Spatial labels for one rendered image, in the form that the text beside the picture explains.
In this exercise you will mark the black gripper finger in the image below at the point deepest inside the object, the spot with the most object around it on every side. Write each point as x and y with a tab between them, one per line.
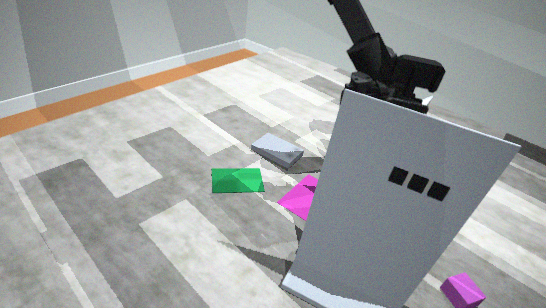
422	108

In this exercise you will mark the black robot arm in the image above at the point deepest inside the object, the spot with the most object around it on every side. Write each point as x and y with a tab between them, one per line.
371	57

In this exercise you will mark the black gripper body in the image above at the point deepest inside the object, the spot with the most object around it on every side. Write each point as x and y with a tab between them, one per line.
413	72

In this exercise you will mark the translucent magenta square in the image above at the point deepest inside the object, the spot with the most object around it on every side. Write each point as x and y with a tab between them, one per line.
298	200

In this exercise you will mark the purple block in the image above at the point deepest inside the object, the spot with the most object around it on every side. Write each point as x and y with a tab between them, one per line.
462	292

